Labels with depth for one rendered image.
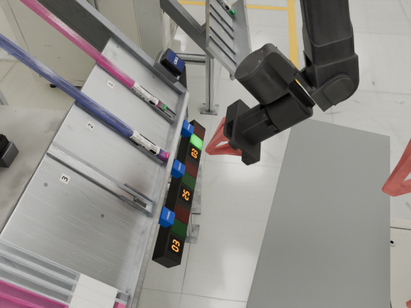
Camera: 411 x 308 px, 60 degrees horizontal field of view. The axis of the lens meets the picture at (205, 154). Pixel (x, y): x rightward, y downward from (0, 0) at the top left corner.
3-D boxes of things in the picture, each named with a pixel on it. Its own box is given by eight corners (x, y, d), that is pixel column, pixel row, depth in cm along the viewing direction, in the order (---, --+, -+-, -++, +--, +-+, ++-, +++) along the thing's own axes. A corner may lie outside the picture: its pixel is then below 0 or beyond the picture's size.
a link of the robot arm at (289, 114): (320, 120, 53) (318, 96, 56) (292, 90, 50) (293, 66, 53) (281, 140, 57) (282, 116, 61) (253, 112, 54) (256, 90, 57)
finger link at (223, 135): (192, 151, 63) (232, 129, 57) (198, 123, 68) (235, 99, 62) (218, 171, 66) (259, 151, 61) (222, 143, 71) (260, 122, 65)
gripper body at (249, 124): (224, 145, 56) (262, 124, 52) (230, 102, 63) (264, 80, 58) (251, 166, 59) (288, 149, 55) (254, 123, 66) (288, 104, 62)
